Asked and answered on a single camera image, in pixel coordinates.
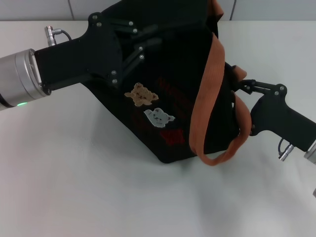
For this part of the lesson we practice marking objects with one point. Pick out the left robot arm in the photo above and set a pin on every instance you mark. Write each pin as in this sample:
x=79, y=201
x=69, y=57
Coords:
x=14, y=79

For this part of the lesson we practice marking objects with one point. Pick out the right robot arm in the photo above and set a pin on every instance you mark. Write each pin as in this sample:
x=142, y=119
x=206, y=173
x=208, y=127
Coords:
x=311, y=154

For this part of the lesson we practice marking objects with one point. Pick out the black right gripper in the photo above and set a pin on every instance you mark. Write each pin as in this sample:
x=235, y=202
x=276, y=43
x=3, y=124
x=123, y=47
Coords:
x=276, y=116

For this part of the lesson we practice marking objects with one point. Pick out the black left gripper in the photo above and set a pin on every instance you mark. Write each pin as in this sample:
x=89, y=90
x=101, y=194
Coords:
x=86, y=56

